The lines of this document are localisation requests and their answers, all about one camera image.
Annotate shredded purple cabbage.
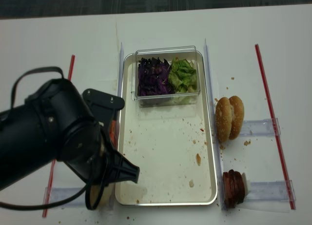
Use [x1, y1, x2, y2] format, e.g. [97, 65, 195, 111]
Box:
[137, 57, 174, 96]

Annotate sesame bun top left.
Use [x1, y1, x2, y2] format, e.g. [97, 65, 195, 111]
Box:
[215, 97, 233, 143]

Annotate red tomato slices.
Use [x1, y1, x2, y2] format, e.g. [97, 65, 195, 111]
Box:
[109, 118, 116, 146]

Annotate red strip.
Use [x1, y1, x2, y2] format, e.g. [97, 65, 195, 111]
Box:
[43, 55, 75, 205]
[254, 44, 296, 210]

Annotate white pusher block by meat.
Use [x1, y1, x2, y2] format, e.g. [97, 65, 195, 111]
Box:
[241, 172, 251, 197]

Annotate lower right clear holder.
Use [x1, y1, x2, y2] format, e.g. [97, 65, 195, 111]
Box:
[244, 180, 296, 202]

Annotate clear holder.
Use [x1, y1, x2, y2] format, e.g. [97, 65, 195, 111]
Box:
[244, 180, 296, 202]
[43, 187, 86, 208]
[239, 118, 281, 137]

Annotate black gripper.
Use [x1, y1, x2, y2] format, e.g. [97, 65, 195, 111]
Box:
[57, 89, 140, 186]

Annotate right clear vertical rail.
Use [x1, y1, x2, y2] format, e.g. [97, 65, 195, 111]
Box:
[203, 39, 226, 210]

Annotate white metal tray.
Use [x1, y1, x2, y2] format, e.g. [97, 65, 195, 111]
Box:
[115, 53, 217, 206]

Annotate lower left clear holder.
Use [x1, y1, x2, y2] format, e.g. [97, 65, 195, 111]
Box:
[43, 187, 86, 208]

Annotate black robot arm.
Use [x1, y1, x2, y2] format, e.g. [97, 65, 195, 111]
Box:
[0, 79, 139, 189]

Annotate sesame bun top right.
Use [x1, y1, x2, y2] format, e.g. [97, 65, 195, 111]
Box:
[229, 96, 244, 140]

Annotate clear plastic salad container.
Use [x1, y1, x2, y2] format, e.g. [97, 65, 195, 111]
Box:
[131, 46, 200, 107]

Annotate left red strip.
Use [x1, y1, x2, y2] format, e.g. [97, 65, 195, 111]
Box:
[43, 55, 75, 205]

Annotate green lettuce leaves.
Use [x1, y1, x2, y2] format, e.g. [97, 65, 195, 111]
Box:
[168, 57, 197, 93]

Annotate left clear vertical rail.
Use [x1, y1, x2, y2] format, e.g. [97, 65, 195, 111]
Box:
[112, 41, 125, 162]

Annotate sesame bun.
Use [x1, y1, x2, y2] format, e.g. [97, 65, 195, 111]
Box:
[215, 97, 233, 143]
[229, 96, 244, 140]

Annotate bun bottom slice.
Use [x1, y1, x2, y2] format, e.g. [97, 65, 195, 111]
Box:
[85, 184, 114, 210]

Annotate right red strip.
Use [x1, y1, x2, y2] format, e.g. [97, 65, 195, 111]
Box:
[254, 44, 296, 210]

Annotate upper right clear holder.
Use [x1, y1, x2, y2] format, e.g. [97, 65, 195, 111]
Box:
[239, 118, 281, 137]

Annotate clear vertical rail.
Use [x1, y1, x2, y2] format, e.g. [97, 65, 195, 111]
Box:
[112, 41, 125, 162]
[203, 39, 226, 210]

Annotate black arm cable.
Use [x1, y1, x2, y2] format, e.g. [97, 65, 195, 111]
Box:
[0, 66, 115, 211]

